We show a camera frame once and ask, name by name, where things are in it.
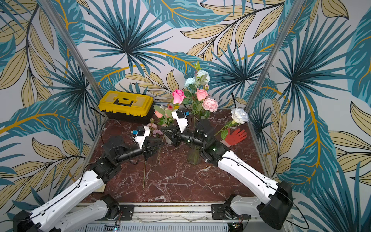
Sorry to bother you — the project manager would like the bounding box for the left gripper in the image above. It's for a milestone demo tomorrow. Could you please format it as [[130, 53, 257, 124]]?
[[115, 136, 165, 164]]

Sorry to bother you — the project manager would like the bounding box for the pink carnation flower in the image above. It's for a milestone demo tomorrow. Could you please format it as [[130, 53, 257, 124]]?
[[152, 129, 163, 138]]

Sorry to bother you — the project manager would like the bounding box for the light pink peony bunch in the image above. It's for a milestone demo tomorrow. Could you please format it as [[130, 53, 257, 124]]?
[[141, 118, 158, 189]]

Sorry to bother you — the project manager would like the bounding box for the magenta rose stem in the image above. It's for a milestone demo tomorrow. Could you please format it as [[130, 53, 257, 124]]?
[[159, 90, 186, 140]]

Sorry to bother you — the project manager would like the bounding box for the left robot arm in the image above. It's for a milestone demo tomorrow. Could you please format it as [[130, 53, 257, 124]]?
[[13, 136, 164, 232]]

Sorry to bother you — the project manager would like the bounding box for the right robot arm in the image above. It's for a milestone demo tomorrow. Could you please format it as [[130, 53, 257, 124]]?
[[161, 119, 293, 230]]

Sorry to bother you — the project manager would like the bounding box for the clear glass vase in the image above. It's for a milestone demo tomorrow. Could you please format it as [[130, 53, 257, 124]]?
[[187, 139, 201, 165]]

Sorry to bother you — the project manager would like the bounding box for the tulip bouquet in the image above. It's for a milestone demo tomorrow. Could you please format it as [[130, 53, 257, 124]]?
[[154, 104, 179, 127]]

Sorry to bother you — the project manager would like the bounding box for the yellow black toolbox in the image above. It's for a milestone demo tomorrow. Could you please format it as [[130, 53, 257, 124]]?
[[98, 91, 155, 124]]

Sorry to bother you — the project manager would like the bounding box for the tall pink white flower spray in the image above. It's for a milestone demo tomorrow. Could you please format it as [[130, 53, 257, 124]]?
[[182, 61, 218, 119]]

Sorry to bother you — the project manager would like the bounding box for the white rose stem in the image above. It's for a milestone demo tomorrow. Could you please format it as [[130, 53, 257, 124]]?
[[216, 108, 249, 140]]

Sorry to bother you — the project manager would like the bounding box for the red glove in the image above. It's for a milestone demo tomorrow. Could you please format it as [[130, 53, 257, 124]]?
[[221, 129, 247, 147]]

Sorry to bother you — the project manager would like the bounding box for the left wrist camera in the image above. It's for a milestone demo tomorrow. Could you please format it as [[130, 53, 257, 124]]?
[[132, 126, 150, 149]]

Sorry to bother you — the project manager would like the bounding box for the aluminium front rail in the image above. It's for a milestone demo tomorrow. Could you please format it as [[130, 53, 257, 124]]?
[[47, 201, 293, 224]]

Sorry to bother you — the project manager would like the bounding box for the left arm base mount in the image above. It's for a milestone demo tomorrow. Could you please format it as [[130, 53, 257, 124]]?
[[99, 204, 135, 222]]

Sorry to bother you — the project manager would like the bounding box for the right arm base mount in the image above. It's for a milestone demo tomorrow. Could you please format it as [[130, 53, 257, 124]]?
[[211, 204, 251, 220]]

